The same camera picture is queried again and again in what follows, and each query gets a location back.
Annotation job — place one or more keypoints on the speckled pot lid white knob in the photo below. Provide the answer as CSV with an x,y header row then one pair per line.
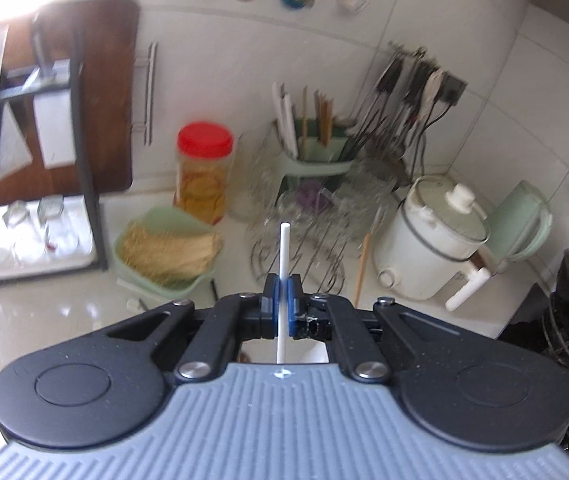
x,y
454,215

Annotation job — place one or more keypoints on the black wall power strip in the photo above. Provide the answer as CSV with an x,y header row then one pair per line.
x,y
457,87

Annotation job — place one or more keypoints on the black metal dish rack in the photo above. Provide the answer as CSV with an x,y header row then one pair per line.
x,y
87,160

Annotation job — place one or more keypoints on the pale green kettle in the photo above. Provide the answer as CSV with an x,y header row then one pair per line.
x,y
519,225

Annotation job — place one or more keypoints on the plastic jar red lid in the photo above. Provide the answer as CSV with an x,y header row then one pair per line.
x,y
203,175

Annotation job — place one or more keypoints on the white chopstick in holder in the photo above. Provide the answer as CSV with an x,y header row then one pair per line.
x,y
290,125

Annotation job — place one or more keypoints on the black chopstick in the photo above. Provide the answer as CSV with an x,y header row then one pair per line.
x,y
214,291

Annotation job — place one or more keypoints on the metal utensil hanging rack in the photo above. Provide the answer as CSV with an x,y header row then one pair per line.
x,y
409,52

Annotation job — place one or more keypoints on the wooden chopstick in holder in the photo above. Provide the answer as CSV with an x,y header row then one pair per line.
x,y
324,117
305,120

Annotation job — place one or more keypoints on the green utensil holder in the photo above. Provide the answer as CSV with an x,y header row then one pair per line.
x,y
324,157

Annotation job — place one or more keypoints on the purple tinted glass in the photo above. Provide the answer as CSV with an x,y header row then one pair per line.
x,y
309,195

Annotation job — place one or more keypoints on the white chopstick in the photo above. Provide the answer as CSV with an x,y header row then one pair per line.
x,y
290,125
284,250

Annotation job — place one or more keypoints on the green plastic basket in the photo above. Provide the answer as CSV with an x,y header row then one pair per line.
x,y
134,270

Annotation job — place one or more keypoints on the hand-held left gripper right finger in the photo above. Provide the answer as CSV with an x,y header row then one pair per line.
x,y
293,310

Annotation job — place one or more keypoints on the dried noodles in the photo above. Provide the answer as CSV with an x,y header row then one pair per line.
x,y
169,252

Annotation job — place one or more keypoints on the white electric cooking pot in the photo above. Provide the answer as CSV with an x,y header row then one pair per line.
x,y
414,260

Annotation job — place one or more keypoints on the light wooden chopstick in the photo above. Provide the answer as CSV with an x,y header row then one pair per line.
x,y
363,267

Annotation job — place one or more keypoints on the small clear drinking glass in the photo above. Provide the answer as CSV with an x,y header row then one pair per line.
x,y
50,210
16,216

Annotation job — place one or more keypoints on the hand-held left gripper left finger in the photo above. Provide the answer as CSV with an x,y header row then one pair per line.
x,y
277,305

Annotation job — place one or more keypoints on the white cutting board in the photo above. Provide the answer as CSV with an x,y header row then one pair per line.
x,y
57,120

